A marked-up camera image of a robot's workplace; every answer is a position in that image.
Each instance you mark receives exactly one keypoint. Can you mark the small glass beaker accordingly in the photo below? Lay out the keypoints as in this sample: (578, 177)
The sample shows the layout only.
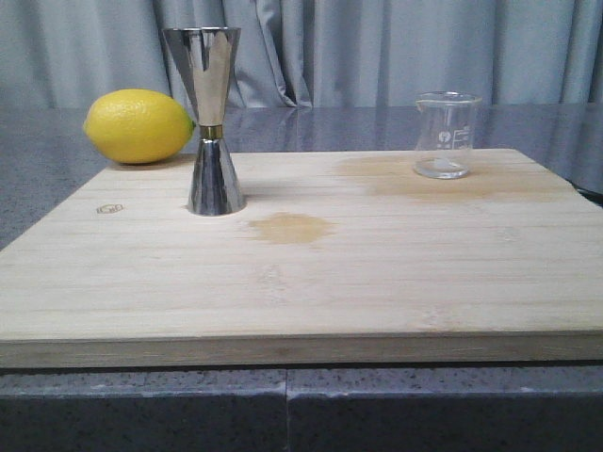
(446, 133)

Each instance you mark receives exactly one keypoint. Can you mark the steel double jigger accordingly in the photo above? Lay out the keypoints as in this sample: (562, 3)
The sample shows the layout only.
(205, 59)

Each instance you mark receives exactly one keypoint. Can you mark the bamboo cutting board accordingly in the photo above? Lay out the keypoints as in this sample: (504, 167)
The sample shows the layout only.
(337, 257)

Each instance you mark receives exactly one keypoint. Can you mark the yellow lemon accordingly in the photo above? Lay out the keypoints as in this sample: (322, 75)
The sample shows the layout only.
(137, 126)

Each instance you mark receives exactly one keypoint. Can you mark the grey curtain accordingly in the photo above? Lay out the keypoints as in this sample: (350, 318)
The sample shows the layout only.
(309, 53)

